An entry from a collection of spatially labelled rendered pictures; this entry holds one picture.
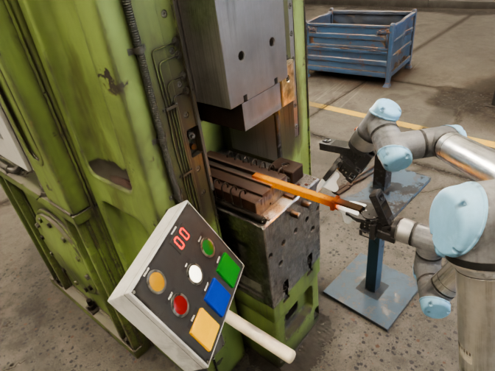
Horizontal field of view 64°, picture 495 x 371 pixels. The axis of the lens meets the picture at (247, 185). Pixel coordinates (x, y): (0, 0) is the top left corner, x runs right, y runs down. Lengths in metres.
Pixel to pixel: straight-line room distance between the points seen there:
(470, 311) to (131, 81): 0.93
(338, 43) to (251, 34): 4.04
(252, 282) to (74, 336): 1.21
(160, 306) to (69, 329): 1.71
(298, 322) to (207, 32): 1.45
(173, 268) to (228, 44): 0.62
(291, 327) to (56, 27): 1.60
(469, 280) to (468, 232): 0.11
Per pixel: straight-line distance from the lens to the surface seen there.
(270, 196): 1.50
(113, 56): 1.10
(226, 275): 1.13
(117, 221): 1.71
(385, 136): 1.07
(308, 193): 1.40
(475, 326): 0.81
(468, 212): 0.70
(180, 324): 0.99
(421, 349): 2.25
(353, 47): 5.16
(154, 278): 0.95
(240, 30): 1.20
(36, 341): 2.68
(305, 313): 2.12
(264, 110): 1.34
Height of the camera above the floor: 1.83
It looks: 34 degrees down
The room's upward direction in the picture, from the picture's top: 8 degrees counter-clockwise
